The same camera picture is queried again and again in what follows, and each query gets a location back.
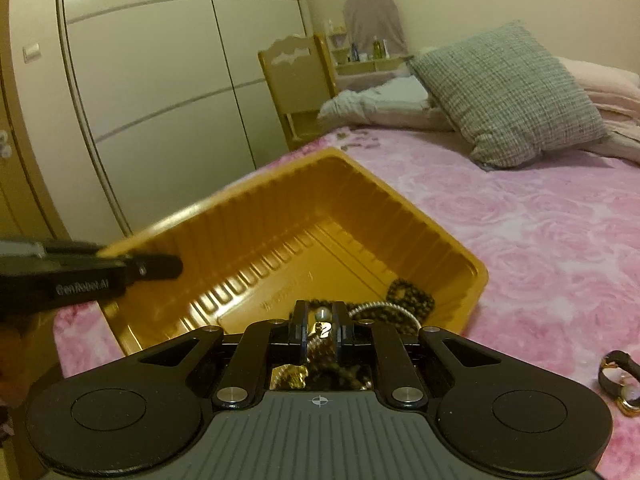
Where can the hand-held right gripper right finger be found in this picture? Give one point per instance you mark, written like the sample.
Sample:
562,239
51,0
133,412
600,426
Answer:
340,332

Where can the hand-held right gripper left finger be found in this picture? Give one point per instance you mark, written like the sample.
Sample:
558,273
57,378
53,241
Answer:
301,332

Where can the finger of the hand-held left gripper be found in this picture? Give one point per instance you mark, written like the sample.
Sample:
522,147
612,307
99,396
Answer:
155,266

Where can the gold and silver pendant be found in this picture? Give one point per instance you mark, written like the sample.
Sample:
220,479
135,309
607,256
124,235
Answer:
322,327

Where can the gold ornament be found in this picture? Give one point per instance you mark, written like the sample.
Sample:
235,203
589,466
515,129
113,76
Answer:
287,377

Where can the yellow plastic tray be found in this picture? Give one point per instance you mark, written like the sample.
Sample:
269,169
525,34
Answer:
260,240

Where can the wooden door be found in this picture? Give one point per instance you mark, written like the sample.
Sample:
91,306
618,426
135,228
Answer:
25,160

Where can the white wardrobe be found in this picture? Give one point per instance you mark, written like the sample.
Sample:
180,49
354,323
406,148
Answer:
165,85

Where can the pink floral blanket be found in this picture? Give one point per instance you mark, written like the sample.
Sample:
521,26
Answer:
550,240

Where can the cream wooden chair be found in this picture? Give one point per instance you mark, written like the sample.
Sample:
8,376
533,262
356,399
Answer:
295,80

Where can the white folded quilt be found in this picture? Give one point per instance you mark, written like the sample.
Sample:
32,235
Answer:
380,102

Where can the cream vanity shelf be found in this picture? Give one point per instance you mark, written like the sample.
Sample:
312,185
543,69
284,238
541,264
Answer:
370,67

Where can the green bottle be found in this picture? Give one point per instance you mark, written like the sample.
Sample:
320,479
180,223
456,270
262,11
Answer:
377,48

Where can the grey textured pillow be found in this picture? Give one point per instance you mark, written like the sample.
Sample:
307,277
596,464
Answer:
510,95

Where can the cloth covered mirror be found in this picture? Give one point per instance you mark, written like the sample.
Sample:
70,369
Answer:
375,15

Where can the pink folded blankets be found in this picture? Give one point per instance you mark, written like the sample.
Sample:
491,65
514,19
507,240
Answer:
605,90

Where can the white light switch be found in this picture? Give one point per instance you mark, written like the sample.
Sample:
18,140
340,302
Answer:
31,53

